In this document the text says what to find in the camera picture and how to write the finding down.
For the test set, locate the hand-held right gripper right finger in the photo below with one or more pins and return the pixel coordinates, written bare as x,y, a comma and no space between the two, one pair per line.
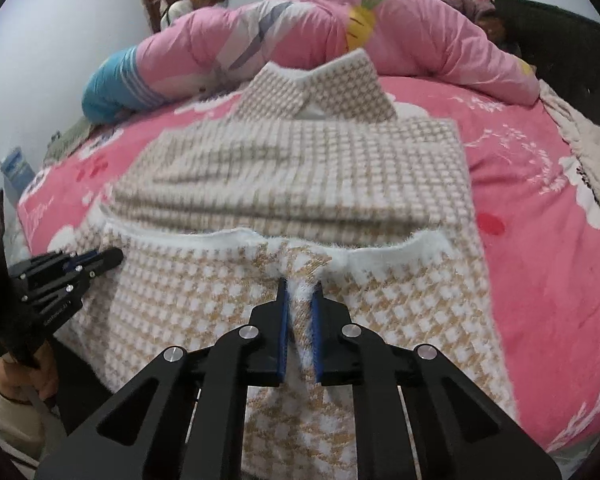
318,335

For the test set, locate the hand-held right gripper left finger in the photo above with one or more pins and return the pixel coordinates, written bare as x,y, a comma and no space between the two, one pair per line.
281,330

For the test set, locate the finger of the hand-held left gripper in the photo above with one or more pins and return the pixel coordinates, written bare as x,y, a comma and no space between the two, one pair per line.
55,292
80,261

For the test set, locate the beige houndstooth coat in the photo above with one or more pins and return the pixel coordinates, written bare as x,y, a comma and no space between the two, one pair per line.
280,170

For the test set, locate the person's left forearm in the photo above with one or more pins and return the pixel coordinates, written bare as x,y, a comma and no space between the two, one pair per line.
5,425

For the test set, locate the person's left hand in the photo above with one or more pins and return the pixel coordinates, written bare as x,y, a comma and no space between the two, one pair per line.
17,382

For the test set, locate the blue and white package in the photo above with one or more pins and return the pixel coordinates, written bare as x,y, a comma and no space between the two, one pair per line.
17,167

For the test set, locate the grey-green patterned cloth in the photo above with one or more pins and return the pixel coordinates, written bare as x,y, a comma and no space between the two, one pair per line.
70,140

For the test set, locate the pink floral bed blanket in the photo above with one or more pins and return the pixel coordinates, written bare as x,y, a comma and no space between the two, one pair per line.
530,240

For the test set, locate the pink and blue quilt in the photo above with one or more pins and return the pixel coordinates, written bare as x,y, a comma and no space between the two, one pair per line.
300,25

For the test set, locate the cream fleece blanket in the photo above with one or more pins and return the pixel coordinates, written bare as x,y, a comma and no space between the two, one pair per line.
590,150

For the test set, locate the black padded headboard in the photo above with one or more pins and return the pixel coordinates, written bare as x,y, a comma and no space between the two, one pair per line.
570,50

